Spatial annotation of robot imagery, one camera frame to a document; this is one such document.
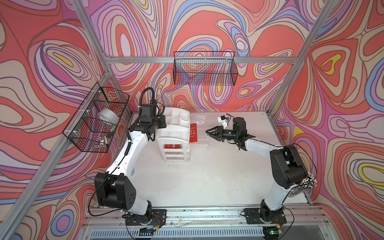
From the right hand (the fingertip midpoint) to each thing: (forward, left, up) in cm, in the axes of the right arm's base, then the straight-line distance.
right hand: (207, 136), depth 86 cm
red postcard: (-1, +25, -7) cm, 26 cm away
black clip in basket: (-4, +51, +11) cm, 52 cm away
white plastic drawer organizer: (-8, +18, +8) cm, 21 cm away
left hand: (+6, +25, +9) cm, 28 cm away
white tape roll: (+3, +51, +17) cm, 54 cm away
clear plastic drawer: (+13, 0, -1) cm, 13 cm away
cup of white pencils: (-29, -43, 0) cm, 52 cm away
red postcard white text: (+1, +8, -2) cm, 9 cm away
